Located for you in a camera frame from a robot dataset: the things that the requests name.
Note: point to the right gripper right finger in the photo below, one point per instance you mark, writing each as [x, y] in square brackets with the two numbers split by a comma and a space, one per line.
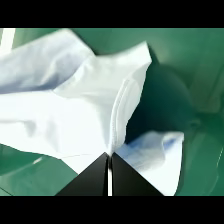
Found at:
[130, 181]

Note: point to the white T-shirt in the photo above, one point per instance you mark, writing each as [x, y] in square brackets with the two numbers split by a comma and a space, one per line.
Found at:
[70, 113]

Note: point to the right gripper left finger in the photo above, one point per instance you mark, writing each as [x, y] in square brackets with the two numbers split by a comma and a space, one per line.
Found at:
[91, 181]

